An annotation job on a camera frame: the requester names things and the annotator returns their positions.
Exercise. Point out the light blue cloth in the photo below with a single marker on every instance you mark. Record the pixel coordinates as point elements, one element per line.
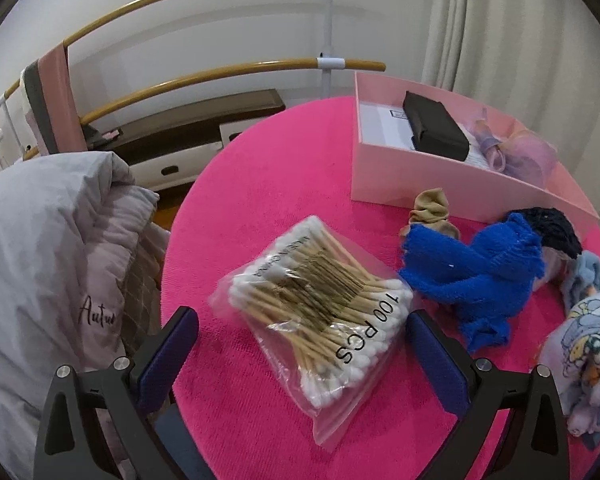
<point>587,272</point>

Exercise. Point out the purple scrunchie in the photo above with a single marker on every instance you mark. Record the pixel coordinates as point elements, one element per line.
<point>485,140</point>

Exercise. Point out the pink and grey towel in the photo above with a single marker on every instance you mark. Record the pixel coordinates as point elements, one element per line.
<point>60,100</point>

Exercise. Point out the low dark wooden cabinet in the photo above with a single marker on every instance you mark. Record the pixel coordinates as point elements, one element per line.
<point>205,120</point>

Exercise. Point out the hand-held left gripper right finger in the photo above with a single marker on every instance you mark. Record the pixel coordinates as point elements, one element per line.
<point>437,360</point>

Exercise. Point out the short wooden barre rail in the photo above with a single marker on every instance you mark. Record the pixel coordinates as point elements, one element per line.
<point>205,75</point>

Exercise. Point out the pink fleece tablecloth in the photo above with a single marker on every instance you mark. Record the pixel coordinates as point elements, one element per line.
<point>280,185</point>

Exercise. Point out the white paper card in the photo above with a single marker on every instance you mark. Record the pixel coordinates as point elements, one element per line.
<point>380,125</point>

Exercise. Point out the navy knitted hair net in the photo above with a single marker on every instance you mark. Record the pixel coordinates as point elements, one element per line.
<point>555,230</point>

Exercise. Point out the pink organza pouch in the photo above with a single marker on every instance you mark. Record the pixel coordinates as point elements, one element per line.
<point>530,157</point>

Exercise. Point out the blue knitted cloth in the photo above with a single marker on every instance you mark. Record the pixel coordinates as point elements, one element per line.
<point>480,270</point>

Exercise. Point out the bag of cotton swabs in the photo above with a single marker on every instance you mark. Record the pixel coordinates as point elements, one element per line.
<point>320,300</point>

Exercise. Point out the black case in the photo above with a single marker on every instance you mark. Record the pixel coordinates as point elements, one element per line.
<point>435,125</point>

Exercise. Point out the beige scrunchie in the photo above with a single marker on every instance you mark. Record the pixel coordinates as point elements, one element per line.
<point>430,207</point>

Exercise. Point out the cartoon printed cloth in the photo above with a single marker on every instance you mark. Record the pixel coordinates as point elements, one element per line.
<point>590,340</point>

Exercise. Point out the pink cardboard box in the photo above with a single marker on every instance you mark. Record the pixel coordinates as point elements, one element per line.
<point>405,180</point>

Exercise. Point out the white barre post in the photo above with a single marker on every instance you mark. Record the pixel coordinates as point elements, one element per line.
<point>327,20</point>
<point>7,120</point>

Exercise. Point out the cream curtain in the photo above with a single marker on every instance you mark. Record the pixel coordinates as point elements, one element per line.
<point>505,25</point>

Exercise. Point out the grey stretch band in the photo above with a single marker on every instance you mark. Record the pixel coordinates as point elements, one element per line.
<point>35,105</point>

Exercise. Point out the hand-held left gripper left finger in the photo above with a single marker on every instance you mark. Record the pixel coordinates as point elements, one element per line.
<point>167,355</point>

